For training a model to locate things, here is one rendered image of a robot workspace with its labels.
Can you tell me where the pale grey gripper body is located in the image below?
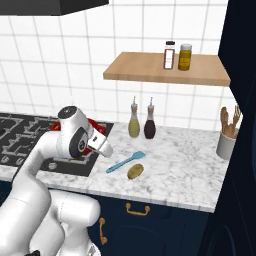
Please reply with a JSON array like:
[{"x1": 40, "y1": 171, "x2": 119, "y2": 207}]
[{"x1": 88, "y1": 134, "x2": 115, "y2": 159}]

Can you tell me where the red pot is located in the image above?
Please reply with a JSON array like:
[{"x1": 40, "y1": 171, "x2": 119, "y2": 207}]
[{"x1": 49, "y1": 117, "x2": 108, "y2": 156}]

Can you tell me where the blue spatula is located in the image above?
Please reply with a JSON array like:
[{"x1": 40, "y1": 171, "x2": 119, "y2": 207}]
[{"x1": 105, "y1": 150, "x2": 147, "y2": 175}]

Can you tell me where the brown potato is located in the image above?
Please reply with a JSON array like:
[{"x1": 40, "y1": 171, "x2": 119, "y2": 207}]
[{"x1": 126, "y1": 162, "x2": 145, "y2": 181}]

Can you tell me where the white utensil pot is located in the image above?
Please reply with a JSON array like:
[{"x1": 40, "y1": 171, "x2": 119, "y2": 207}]
[{"x1": 215, "y1": 128, "x2": 238, "y2": 161}]

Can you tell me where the yellow oil bottle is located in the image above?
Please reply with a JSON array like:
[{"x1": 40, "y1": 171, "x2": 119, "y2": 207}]
[{"x1": 127, "y1": 95, "x2": 141, "y2": 139}]

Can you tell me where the dark vinegar bottle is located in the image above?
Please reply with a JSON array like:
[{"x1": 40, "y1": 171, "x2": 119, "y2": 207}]
[{"x1": 143, "y1": 96, "x2": 157, "y2": 140}]

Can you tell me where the black gas hob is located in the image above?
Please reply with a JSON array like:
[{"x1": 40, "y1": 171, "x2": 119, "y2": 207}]
[{"x1": 0, "y1": 112, "x2": 115, "y2": 178}]

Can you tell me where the dark navy drawer front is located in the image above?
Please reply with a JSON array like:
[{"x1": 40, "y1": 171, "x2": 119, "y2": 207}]
[{"x1": 94, "y1": 195, "x2": 211, "y2": 225}]

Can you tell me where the dark navy cupboard door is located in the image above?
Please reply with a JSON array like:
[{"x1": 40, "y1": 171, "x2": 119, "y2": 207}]
[{"x1": 87, "y1": 214, "x2": 205, "y2": 256}]

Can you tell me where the spice jar with black lid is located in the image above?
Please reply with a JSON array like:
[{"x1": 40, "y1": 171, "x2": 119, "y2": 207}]
[{"x1": 162, "y1": 40, "x2": 177, "y2": 71}]

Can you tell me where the yellow jar with grey lid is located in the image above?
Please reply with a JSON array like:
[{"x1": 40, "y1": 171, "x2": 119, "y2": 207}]
[{"x1": 177, "y1": 43, "x2": 194, "y2": 72}]

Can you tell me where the wooden spoon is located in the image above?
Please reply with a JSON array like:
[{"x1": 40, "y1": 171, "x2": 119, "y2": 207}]
[{"x1": 219, "y1": 106, "x2": 232, "y2": 136}]

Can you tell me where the wooden fork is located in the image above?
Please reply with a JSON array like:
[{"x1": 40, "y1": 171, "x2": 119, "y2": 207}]
[{"x1": 230, "y1": 104, "x2": 243, "y2": 138}]

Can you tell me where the dark navy tall cabinet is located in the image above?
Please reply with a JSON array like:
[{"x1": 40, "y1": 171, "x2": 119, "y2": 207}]
[{"x1": 195, "y1": 0, "x2": 256, "y2": 256}]

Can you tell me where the black range hood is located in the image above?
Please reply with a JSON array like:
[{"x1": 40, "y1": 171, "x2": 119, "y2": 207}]
[{"x1": 0, "y1": 0, "x2": 110, "y2": 17}]

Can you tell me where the brass drawer handle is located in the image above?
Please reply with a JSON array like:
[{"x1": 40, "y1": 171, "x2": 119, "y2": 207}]
[{"x1": 125, "y1": 202, "x2": 151, "y2": 217}]

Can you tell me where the brass door handle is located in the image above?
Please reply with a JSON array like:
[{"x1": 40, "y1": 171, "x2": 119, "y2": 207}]
[{"x1": 98, "y1": 216, "x2": 109, "y2": 247}]

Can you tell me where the wooden wall shelf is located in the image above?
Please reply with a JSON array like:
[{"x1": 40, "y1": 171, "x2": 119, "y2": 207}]
[{"x1": 102, "y1": 51, "x2": 232, "y2": 88}]

